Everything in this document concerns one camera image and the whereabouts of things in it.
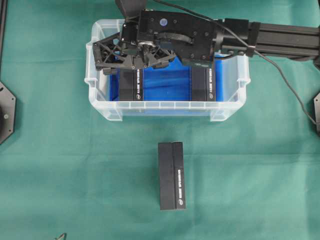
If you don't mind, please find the clear plastic storage case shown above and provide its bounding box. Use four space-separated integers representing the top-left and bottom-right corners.
84 19 251 122

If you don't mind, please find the black box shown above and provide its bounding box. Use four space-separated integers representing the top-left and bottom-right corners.
158 142 186 211
118 69 144 102
190 67 216 102

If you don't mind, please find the green table cloth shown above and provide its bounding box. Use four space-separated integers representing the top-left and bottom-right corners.
0 0 320 240

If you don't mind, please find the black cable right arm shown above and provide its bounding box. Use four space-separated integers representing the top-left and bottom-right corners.
149 0 320 125

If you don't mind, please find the small dark object bottom edge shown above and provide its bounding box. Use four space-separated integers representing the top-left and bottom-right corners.
54 232 67 240

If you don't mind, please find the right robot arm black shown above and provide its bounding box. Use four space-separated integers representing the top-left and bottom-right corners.
92 10 320 75

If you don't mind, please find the blue cloth liner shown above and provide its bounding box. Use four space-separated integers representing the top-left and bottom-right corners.
109 58 223 117

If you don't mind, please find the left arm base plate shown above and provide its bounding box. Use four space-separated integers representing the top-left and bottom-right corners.
0 82 16 144

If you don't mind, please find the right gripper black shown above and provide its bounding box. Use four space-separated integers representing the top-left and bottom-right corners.
92 10 223 75

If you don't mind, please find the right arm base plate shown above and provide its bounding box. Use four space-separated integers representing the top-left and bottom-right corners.
313 92 320 136

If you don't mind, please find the black frame rail left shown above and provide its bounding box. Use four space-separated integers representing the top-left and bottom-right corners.
0 0 9 66

